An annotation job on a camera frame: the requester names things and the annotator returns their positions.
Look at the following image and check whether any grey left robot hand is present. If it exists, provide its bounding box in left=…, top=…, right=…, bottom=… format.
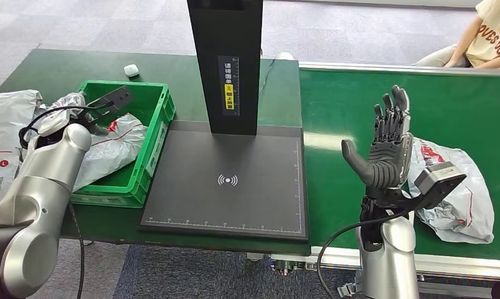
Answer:
left=47, top=92, right=110, bottom=137

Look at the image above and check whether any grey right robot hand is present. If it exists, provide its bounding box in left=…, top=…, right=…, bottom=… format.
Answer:
left=341, top=85, right=415, bottom=191

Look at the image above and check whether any grey poly mailer package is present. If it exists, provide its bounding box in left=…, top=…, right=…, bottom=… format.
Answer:
left=406, top=136, right=495, bottom=245
left=72, top=112, right=149, bottom=192

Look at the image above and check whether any white poly mailer package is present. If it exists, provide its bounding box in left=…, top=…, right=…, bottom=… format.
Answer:
left=0, top=90, right=43, bottom=209

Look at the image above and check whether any green conveyor belt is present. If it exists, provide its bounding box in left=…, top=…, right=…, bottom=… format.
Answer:
left=299, top=62, right=500, bottom=283

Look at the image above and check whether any metal conveyor connector block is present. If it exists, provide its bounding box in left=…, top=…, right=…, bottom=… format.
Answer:
left=270, top=255, right=316, bottom=277

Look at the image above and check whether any pale grey poly mailer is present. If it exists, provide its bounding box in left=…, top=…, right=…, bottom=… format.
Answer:
left=29, top=103, right=55, bottom=129

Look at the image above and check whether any green plastic crate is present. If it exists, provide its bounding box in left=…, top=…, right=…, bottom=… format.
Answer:
left=70, top=79, right=177, bottom=209

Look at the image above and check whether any person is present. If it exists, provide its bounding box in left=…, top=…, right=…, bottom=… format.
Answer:
left=414, top=0, right=500, bottom=70

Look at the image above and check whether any black scanner column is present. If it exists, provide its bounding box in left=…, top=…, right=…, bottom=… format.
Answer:
left=186, top=0, right=264, bottom=137

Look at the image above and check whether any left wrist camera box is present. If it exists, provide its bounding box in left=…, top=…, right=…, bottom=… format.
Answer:
left=87, top=85, right=134, bottom=121

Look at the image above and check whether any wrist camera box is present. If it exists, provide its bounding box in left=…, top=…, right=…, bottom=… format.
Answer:
left=87, top=85, right=134, bottom=121
left=414, top=161, right=468, bottom=211

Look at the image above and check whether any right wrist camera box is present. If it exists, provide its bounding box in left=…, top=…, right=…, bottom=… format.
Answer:
left=414, top=161, right=468, bottom=211

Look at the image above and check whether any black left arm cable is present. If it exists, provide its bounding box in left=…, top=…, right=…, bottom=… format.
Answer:
left=17, top=103, right=115, bottom=299

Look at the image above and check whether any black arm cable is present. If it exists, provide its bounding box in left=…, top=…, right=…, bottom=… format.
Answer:
left=17, top=103, right=115, bottom=299
left=316, top=208, right=412, bottom=299

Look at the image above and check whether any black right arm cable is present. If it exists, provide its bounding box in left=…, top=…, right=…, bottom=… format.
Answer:
left=316, top=208, right=412, bottom=299

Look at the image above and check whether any black scanner base plate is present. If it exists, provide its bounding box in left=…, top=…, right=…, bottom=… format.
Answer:
left=139, top=120, right=310, bottom=244

